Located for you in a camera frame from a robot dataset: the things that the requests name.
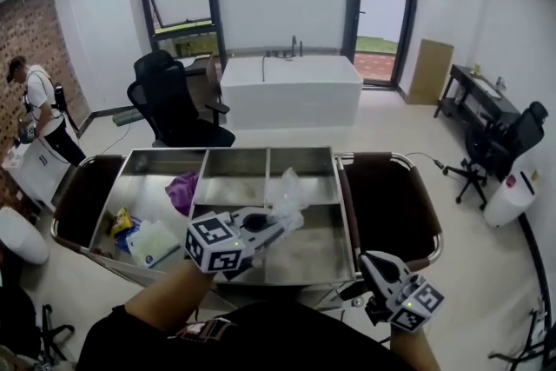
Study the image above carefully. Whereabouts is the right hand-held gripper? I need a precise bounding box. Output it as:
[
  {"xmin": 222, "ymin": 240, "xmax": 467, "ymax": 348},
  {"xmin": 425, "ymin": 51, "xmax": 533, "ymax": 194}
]
[{"xmin": 358, "ymin": 250, "xmax": 447, "ymax": 334}]

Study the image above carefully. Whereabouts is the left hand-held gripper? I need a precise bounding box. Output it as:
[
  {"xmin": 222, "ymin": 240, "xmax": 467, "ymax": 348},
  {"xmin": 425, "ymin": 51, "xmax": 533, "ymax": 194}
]
[{"xmin": 184, "ymin": 206, "xmax": 290, "ymax": 275}]

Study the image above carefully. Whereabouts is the clear plastic bag item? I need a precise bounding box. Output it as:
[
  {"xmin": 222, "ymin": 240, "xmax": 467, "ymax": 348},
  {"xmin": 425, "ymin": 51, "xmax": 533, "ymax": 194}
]
[{"xmin": 263, "ymin": 167, "xmax": 311, "ymax": 232}]

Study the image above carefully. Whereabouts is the stainless steel cart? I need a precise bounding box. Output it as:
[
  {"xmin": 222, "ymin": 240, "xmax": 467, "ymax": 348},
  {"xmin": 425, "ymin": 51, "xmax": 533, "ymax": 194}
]
[{"xmin": 50, "ymin": 146, "xmax": 445, "ymax": 288}]

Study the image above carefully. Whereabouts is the person's right forearm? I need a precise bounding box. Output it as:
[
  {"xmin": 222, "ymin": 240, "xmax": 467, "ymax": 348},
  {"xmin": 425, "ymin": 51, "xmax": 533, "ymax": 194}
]
[{"xmin": 388, "ymin": 324, "xmax": 442, "ymax": 371}]

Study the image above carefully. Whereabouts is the person's left forearm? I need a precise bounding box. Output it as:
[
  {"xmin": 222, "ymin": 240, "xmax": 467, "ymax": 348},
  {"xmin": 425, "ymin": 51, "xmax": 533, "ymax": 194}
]
[{"xmin": 123, "ymin": 260, "xmax": 215, "ymax": 338}]

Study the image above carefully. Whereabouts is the brown fabric cart bag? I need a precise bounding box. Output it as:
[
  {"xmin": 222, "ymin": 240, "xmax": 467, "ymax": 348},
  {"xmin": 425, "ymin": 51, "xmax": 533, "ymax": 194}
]
[
  {"xmin": 52, "ymin": 155, "xmax": 128, "ymax": 249},
  {"xmin": 340, "ymin": 151, "xmax": 442, "ymax": 271}
]

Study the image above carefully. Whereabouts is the purple cloth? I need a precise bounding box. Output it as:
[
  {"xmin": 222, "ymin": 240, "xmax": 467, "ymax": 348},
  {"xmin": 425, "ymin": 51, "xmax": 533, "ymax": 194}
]
[{"xmin": 164, "ymin": 170, "xmax": 201, "ymax": 218}]

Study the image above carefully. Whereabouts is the white tissue packet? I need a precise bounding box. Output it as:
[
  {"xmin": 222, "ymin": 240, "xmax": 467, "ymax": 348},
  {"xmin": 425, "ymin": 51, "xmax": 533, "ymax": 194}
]
[{"xmin": 125, "ymin": 220, "xmax": 182, "ymax": 269}]

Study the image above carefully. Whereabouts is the blue packet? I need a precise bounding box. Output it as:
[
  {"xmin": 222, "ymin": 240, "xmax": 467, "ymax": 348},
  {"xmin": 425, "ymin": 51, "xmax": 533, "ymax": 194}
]
[{"xmin": 115, "ymin": 224, "xmax": 142, "ymax": 254}]

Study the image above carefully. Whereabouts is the yellow snack packet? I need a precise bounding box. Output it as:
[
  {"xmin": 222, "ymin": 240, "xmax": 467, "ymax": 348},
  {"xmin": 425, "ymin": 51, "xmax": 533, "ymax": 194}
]
[{"xmin": 109, "ymin": 207, "xmax": 134, "ymax": 237}]

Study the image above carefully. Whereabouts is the person's black shirt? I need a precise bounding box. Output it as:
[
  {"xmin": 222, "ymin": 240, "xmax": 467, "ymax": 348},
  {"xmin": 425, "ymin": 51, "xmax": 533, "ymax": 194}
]
[{"xmin": 76, "ymin": 300, "xmax": 419, "ymax": 371}]

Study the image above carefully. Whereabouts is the black curved pipe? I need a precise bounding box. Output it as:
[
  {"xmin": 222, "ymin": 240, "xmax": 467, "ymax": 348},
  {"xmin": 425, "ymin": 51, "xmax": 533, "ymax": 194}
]
[{"xmin": 518, "ymin": 211, "xmax": 550, "ymax": 319}]

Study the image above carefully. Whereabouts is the black mesh office chair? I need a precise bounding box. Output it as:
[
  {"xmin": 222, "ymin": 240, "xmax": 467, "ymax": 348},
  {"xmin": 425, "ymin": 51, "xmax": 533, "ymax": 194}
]
[{"xmin": 126, "ymin": 49, "xmax": 237, "ymax": 149}]

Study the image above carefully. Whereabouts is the green rolled mat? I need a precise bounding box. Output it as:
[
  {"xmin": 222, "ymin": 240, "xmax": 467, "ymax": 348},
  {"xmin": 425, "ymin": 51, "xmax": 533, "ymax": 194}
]
[{"xmin": 111, "ymin": 109, "xmax": 145, "ymax": 129}]

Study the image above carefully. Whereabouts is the white bathtub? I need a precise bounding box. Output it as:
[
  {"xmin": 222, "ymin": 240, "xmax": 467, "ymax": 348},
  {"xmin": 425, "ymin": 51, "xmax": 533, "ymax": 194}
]
[{"xmin": 219, "ymin": 54, "xmax": 364, "ymax": 131}]

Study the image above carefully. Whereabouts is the open cardboard box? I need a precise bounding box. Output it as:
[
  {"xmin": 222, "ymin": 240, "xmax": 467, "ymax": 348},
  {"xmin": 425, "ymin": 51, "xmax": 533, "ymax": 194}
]
[{"xmin": 183, "ymin": 52, "xmax": 223, "ymax": 102}]

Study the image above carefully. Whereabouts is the black office chair with headrest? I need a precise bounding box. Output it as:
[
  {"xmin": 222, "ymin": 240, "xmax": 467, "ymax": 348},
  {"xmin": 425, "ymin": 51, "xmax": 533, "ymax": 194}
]
[{"xmin": 442, "ymin": 100, "xmax": 550, "ymax": 211}]

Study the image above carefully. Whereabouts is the white cabinet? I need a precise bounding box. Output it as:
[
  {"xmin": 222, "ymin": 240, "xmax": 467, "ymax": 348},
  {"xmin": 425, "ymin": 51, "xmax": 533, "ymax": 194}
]
[{"xmin": 1, "ymin": 136, "xmax": 73, "ymax": 206}]

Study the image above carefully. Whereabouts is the black bathtub faucet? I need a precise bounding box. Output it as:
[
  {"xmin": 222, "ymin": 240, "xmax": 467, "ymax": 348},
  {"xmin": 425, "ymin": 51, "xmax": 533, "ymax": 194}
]
[{"xmin": 264, "ymin": 35, "xmax": 304, "ymax": 58}]

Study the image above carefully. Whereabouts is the black desk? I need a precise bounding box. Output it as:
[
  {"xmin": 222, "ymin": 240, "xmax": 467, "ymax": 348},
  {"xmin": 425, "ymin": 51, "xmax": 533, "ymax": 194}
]
[{"xmin": 434, "ymin": 63, "xmax": 523, "ymax": 132}]

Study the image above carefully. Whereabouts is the tall cardboard sheet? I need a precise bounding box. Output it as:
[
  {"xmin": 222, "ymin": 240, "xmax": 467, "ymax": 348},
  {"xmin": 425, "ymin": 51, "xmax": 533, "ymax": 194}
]
[{"xmin": 405, "ymin": 38, "xmax": 455, "ymax": 107}]

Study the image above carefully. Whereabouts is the black framed glass door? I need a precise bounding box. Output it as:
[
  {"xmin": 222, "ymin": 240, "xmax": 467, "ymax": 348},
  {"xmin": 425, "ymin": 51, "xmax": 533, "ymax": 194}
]
[{"xmin": 346, "ymin": 0, "xmax": 423, "ymax": 90}]

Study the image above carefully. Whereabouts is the black floor cable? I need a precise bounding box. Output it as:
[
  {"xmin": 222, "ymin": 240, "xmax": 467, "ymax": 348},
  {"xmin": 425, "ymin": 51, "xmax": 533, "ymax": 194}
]
[{"xmin": 405, "ymin": 151, "xmax": 449, "ymax": 176}]

